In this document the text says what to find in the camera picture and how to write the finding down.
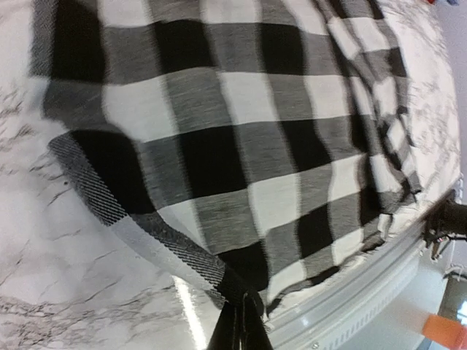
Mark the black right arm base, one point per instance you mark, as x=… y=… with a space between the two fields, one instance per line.
x=444 y=223

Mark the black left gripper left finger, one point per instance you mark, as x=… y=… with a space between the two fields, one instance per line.
x=227 y=331

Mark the aluminium front frame rail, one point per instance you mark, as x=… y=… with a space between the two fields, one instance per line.
x=334 y=316

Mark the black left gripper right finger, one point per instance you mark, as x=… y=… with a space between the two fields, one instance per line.
x=255 y=335

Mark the black white checkered shirt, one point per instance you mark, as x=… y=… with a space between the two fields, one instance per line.
x=265 y=142

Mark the orange object beyond table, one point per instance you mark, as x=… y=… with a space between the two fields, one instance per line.
x=445 y=332

